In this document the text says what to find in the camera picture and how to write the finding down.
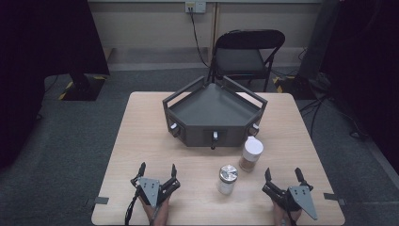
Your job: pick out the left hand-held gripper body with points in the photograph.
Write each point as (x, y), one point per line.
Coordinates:
(150, 188)

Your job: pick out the black stand base yellow tape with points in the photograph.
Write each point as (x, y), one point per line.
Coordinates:
(83, 88)

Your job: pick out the white wall socket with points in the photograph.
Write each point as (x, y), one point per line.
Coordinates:
(195, 7)

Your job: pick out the person's right hand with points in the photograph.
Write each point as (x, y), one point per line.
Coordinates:
(280, 216)

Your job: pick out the person's left hand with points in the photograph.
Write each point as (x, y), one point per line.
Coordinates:
(158, 215)

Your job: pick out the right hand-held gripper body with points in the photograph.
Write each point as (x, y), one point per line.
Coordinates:
(300, 196)

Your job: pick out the black box with yellow tape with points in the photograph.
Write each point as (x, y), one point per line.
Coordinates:
(296, 88)

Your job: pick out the grey tape strip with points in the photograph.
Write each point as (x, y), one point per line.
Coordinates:
(333, 197)
(98, 200)

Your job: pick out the brown spice jar white lid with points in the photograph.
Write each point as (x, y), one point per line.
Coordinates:
(251, 153)

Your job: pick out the dark curtain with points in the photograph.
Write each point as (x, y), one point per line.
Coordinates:
(367, 62)
(40, 56)

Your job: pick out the glass jar with silver lid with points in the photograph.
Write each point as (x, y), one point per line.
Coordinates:
(228, 180)

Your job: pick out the black folding chair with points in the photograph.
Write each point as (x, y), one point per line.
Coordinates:
(240, 59)

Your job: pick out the dark grey hexagonal tray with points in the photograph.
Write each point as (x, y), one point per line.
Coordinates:
(213, 108)

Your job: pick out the grey upright panel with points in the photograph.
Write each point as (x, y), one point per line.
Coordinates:
(318, 40)

